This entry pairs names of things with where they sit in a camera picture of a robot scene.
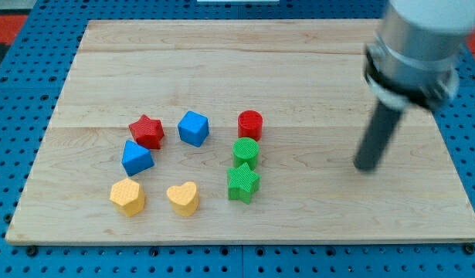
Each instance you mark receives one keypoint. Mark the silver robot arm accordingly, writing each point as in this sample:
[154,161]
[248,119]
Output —
[413,56]

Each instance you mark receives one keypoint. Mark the green star block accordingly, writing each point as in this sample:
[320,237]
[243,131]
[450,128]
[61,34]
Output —
[242,183]

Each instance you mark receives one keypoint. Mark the red star block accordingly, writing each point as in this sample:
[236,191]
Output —
[147,132]

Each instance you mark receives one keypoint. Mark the green cylinder block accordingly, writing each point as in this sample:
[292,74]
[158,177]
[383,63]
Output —
[245,150]

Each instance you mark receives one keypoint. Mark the red cylinder block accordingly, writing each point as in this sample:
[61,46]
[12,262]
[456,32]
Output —
[250,124]

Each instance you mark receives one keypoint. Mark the blue cube block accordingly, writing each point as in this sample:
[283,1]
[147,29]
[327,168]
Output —
[193,128]

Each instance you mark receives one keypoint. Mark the wooden board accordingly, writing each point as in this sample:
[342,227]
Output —
[305,78]

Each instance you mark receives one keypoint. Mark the yellow heart block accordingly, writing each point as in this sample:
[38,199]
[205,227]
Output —
[184,199]

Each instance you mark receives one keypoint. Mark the blue triangle block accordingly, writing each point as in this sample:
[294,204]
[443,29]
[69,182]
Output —
[136,158]

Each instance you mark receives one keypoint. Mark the yellow hexagon block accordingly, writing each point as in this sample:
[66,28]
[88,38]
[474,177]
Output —
[127,197]

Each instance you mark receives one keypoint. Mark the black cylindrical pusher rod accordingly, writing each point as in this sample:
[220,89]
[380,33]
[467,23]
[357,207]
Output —
[377,135]

